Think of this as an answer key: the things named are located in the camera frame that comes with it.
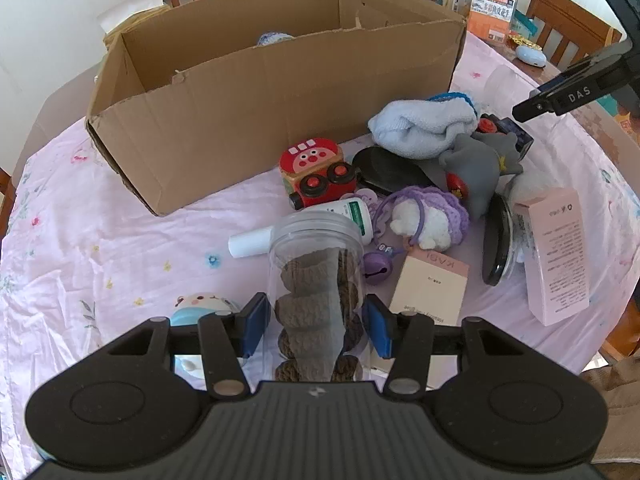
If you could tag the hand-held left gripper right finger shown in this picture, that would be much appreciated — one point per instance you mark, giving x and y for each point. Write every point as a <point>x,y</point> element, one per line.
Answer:
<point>377,327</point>

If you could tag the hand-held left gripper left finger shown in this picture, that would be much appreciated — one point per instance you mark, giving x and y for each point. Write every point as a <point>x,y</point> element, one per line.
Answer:
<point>256,325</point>

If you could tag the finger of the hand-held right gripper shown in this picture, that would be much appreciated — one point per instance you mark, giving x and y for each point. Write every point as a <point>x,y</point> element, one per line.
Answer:
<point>575,95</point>
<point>595,62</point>

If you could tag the clear plastic jar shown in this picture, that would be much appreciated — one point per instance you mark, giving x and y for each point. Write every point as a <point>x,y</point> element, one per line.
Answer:
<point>320,270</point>

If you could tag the white tube green label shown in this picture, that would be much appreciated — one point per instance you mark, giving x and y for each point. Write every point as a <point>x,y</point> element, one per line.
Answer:
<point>357,215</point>

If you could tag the black teardrop case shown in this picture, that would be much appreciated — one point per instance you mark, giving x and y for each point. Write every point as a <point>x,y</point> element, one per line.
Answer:
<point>385,170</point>
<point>496,240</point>

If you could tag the white sock blue trim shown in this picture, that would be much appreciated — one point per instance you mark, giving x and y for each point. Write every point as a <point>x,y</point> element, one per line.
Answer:
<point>420,125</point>

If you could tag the brown cardboard box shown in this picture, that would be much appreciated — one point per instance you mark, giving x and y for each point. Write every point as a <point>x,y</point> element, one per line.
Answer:
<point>250,125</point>

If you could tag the round blue white toy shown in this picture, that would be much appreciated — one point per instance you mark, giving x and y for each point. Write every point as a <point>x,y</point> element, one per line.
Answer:
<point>200,305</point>

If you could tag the light blue oval case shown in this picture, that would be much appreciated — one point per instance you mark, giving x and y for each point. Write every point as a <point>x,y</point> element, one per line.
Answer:
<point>531,55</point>

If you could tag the purple bell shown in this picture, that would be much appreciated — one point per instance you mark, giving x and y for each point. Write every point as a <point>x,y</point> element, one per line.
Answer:
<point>376,267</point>

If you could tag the beige small box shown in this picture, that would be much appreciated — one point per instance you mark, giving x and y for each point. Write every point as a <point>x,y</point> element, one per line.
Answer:
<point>430,290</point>

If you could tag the black toy train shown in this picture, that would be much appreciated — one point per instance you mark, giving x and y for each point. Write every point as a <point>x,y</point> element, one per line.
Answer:
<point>515,132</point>

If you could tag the teal packet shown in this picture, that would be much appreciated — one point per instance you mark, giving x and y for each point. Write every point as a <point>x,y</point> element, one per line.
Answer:
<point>522,22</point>

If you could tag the plastic jar orange label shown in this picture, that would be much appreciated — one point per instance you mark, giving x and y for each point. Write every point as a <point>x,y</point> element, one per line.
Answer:
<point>492,10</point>

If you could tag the grey cat toy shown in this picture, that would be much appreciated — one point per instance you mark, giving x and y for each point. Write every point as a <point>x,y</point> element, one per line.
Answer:
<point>470,170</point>

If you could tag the pink floral tablecloth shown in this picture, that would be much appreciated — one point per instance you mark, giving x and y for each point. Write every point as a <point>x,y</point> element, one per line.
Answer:
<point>125,240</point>

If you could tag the pink carton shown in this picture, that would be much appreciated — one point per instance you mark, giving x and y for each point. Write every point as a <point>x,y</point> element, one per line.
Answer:
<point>555,255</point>

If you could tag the red wooden toy train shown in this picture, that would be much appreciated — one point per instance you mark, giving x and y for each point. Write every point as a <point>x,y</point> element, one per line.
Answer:
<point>310,160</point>

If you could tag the beige cloth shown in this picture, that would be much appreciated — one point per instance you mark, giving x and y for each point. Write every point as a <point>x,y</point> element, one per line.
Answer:
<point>617,410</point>

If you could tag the blue white crochet item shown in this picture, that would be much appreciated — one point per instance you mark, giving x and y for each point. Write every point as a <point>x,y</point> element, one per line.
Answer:
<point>275,38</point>

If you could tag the white plastic bag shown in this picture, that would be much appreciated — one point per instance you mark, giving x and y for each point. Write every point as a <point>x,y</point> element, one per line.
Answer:
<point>130,10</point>

